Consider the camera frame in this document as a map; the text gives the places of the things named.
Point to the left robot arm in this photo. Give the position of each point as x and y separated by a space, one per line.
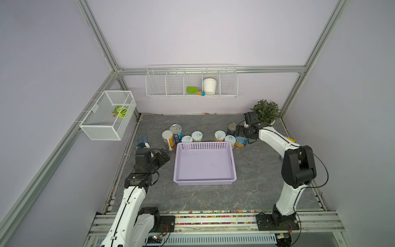
132 223

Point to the tall yellow orange can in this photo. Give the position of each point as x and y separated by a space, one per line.
168 138

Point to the blue Progresso soup can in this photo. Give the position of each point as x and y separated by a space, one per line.
177 132

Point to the small white empty pot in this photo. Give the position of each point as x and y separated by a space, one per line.
209 86

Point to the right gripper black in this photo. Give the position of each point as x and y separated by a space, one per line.
239 131

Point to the small orange label can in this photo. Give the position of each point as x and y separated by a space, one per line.
220 136

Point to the small pink label can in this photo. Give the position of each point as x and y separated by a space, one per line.
187 139

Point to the lavender plastic basket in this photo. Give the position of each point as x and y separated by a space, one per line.
204 164

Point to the yellow toy shovel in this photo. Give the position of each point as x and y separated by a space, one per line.
290 140

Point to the dark navy tomato can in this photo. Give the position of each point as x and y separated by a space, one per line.
231 129

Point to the small yellow label can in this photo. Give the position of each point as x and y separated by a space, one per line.
231 139

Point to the small green label can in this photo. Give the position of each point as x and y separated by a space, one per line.
197 136

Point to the blue toy rake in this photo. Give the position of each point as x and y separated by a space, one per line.
142 139

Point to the green toy scoop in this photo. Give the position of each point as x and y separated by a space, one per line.
194 91

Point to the aluminium mounting rail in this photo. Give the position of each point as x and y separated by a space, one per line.
239 222

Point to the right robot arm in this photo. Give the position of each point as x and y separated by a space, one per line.
298 165

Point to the white wire side basket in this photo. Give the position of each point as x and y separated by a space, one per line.
99 123

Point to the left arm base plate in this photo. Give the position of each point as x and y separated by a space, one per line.
164 224

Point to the white wire wall shelf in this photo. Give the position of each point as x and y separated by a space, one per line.
173 81

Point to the blue orange soup can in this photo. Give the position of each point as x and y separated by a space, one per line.
241 141

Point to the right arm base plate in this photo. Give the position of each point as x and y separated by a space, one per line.
277 222

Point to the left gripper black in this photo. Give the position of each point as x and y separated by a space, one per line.
161 160

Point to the potted green plant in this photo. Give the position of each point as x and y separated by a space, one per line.
267 111

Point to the green toy in side basket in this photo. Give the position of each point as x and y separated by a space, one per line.
120 112

